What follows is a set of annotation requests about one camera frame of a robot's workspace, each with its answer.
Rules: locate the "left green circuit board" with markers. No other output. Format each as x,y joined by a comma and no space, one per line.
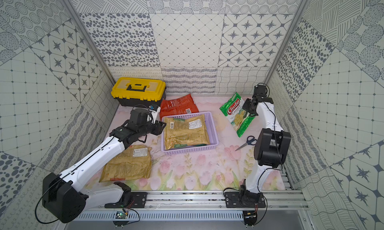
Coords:
121,215

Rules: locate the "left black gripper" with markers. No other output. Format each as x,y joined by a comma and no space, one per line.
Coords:
156,127

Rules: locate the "green Chuba chip bag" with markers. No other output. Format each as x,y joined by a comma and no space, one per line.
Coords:
233,110

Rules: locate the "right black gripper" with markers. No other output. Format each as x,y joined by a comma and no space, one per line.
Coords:
245,106

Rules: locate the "aluminium mounting rail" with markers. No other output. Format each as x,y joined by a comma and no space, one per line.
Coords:
196,206

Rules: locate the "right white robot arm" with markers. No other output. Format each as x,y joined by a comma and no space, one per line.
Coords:
270,148

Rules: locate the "red chip bag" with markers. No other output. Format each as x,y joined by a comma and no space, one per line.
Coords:
182,105

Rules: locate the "yellow black toolbox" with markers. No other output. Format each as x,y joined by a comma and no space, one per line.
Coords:
130,91

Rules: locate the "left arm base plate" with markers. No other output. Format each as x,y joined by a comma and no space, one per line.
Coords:
130,200

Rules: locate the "black handled scissors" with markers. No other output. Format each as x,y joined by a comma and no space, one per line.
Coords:
251,141

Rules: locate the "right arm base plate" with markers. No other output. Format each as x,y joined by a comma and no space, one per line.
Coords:
240,200

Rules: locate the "gold chip bag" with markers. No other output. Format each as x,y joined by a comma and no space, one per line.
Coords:
132,164
186,131

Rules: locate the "purple plastic basket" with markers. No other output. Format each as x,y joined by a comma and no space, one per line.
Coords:
212,133

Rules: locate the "right circuit board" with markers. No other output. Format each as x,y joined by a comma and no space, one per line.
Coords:
250,218

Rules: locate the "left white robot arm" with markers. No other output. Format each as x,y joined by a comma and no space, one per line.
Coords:
64,195

